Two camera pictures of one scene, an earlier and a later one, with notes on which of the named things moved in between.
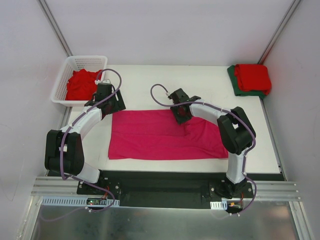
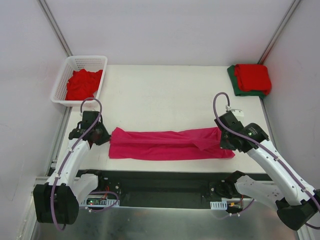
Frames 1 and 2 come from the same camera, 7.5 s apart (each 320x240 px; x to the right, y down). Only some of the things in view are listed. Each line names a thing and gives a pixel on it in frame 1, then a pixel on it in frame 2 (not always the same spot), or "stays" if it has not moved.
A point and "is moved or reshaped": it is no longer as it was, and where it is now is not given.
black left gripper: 116,104 to 100,135
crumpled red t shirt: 81,85 stays
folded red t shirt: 253,77 stays
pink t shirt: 156,134 is moved or reshaped
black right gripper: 182,116 to 227,141
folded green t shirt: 238,91 stays
